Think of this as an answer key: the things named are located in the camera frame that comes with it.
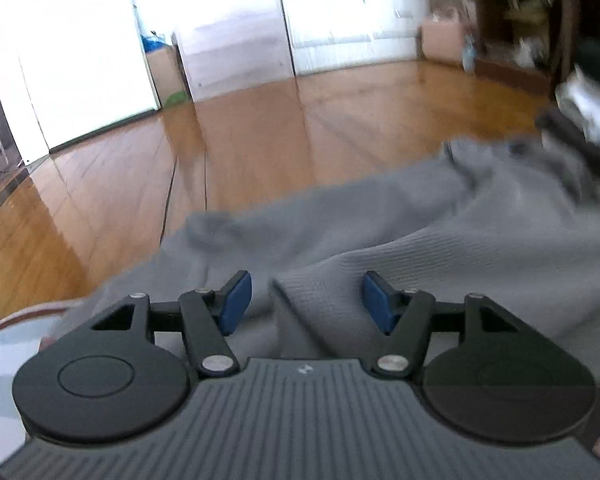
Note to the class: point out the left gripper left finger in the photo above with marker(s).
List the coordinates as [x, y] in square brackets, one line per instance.
[208, 317]

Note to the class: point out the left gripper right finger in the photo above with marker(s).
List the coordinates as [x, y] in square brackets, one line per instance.
[404, 317]

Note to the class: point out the grey knit garment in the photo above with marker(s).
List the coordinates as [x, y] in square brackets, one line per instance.
[518, 222]

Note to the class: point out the small bottle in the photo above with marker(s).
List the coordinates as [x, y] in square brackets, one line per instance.
[469, 54]

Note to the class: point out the pink box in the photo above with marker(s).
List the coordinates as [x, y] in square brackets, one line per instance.
[443, 36]

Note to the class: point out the patterned play mat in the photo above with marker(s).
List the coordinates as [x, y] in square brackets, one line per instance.
[22, 335]

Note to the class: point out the cardboard box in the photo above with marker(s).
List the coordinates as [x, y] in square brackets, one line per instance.
[167, 75]

